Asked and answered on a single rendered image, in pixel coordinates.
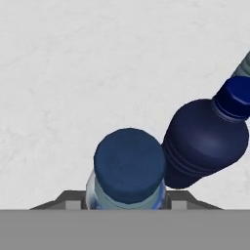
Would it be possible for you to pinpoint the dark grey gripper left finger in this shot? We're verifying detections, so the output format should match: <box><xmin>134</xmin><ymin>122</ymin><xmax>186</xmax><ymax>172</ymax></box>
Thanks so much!
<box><xmin>29</xmin><ymin>189</ymin><xmax>89</xmax><ymax>211</ymax></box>

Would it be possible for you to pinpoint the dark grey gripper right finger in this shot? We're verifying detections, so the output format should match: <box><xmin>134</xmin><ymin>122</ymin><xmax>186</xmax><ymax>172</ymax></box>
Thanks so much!
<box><xmin>165</xmin><ymin>189</ymin><xmax>225</xmax><ymax>211</ymax></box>

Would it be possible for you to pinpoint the clear bottle with blue cap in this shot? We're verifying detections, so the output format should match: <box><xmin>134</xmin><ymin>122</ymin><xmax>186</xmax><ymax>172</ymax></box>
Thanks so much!
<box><xmin>85</xmin><ymin>127</ymin><xmax>168</xmax><ymax>211</ymax></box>

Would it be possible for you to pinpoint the dark blue plastic bottle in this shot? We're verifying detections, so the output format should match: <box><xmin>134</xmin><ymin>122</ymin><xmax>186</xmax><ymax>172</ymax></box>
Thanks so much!
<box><xmin>161</xmin><ymin>75</ymin><xmax>250</xmax><ymax>190</ymax></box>

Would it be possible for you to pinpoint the grey-green ribbed bottle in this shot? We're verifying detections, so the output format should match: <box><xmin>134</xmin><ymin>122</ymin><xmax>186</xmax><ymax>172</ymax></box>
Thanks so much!
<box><xmin>229</xmin><ymin>51</ymin><xmax>250</xmax><ymax>79</ymax></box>

